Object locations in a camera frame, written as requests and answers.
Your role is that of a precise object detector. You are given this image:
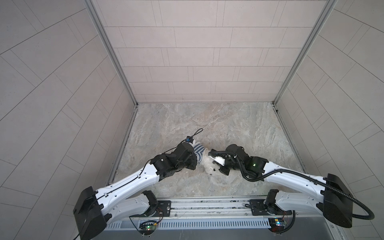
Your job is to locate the white teddy bear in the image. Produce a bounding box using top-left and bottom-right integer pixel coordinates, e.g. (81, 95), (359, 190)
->
(199, 148), (227, 187)

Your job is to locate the blue white striped knit sweater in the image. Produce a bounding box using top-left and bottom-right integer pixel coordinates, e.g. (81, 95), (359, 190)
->
(194, 142), (207, 164)

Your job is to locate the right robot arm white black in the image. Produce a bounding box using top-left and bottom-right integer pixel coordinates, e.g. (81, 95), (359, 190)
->
(209, 144), (354, 228)

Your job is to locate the left controller circuit board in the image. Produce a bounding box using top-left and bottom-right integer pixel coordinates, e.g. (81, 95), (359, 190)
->
(139, 220), (159, 236)

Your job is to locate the controller circuit board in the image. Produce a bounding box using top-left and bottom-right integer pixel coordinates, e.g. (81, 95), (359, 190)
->
(268, 218), (288, 233)
(139, 220), (159, 236)

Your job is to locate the ventilation grille strip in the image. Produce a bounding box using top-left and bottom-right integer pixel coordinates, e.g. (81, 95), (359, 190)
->
(106, 218), (271, 231)

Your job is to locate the right controller circuit board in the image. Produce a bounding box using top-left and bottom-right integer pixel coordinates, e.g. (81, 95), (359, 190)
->
(268, 218), (288, 233)

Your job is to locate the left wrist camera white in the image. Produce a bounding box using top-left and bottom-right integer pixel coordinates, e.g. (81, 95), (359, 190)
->
(185, 136), (196, 146)

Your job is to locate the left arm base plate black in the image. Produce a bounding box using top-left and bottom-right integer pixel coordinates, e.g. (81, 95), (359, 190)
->
(132, 201), (172, 218)

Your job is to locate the aluminium mounting rail frame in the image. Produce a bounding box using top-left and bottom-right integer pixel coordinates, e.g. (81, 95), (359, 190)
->
(83, 196), (336, 222)

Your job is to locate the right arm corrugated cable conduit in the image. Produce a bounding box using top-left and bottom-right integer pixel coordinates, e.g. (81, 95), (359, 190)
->
(208, 149), (375, 233)

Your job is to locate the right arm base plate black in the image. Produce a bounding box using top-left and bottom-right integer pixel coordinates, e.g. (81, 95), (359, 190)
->
(249, 200), (293, 216)

